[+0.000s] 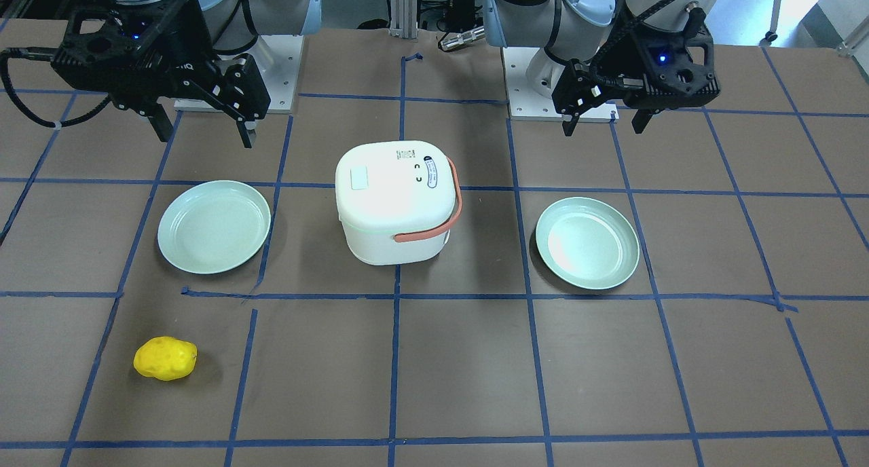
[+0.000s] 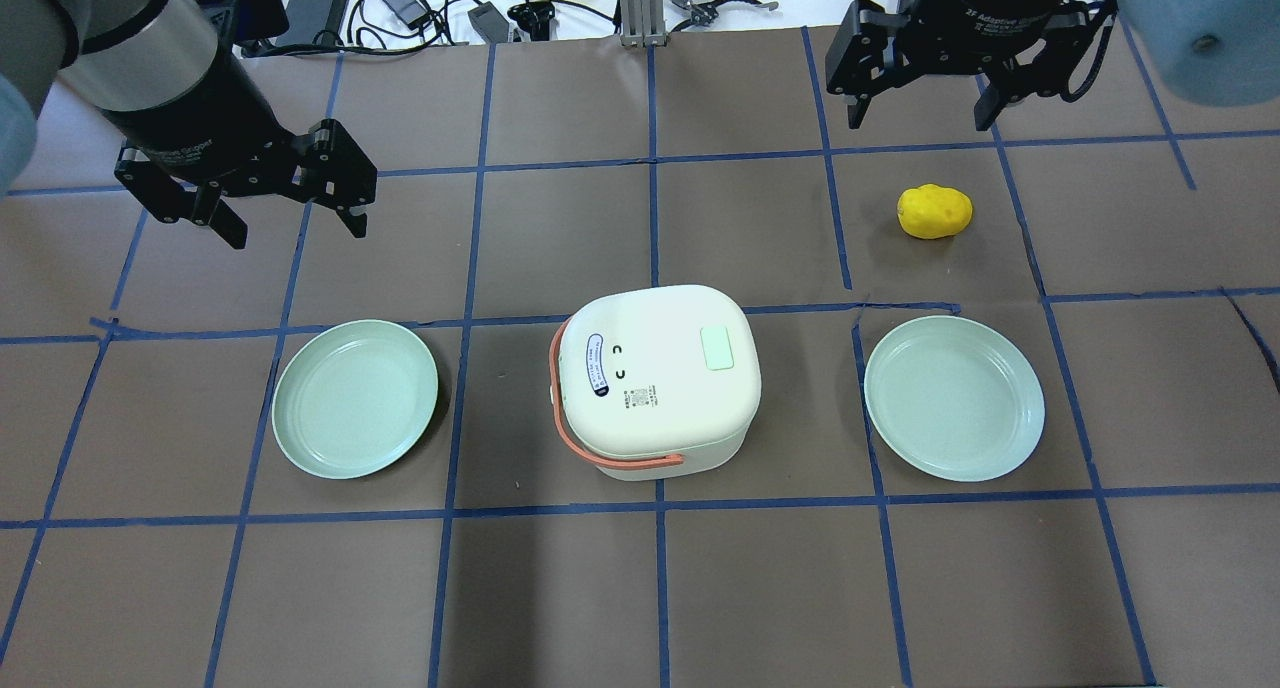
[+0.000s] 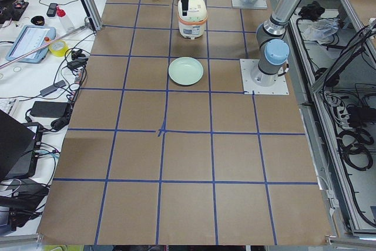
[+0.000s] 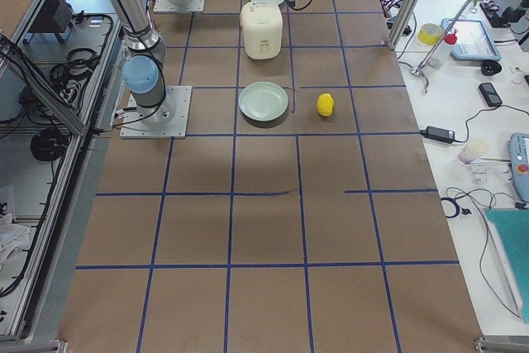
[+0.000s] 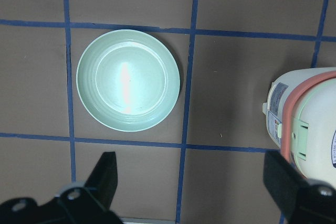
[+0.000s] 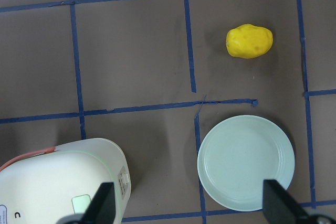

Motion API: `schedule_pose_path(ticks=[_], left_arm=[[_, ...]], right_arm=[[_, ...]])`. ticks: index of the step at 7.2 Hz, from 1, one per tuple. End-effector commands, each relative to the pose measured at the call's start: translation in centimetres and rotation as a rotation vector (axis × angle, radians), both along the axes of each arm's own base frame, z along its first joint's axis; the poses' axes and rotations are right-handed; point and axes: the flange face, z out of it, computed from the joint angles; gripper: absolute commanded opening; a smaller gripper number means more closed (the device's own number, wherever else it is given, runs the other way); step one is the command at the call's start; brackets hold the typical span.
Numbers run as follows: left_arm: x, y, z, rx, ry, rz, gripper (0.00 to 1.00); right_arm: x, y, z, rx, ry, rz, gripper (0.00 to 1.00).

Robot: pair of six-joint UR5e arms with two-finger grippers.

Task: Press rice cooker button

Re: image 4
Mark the white rice cooker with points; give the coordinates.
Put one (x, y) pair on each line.
(262, 26)

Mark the green plate right side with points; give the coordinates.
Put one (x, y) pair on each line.
(263, 101)

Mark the yellow toy potato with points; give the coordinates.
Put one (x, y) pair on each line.
(325, 104)

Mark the yellow tape roll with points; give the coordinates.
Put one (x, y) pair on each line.
(430, 33)

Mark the blue teach pendant tablet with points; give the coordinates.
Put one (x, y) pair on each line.
(474, 43)

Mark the black power adapter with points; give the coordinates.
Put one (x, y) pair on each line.
(438, 134)

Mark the black phone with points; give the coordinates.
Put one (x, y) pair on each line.
(490, 95)

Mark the teal cutting mat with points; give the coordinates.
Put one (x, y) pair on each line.
(512, 227)

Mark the aluminium frame post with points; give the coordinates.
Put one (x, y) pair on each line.
(407, 1)

